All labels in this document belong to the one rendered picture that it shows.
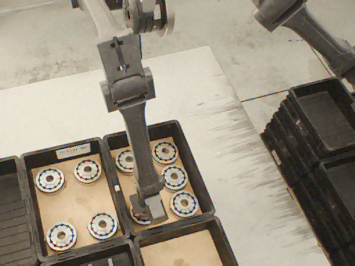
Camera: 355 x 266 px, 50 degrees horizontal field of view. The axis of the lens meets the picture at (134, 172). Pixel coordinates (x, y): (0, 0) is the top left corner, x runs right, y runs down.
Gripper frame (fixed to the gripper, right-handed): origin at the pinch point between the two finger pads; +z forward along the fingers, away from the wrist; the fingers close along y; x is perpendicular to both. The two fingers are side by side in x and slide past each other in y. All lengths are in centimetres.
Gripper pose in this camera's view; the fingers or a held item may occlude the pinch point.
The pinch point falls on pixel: (143, 208)
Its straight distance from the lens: 131.4
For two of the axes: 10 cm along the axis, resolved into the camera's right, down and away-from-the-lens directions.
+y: 9.5, -2.5, 1.8
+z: -0.7, 3.9, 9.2
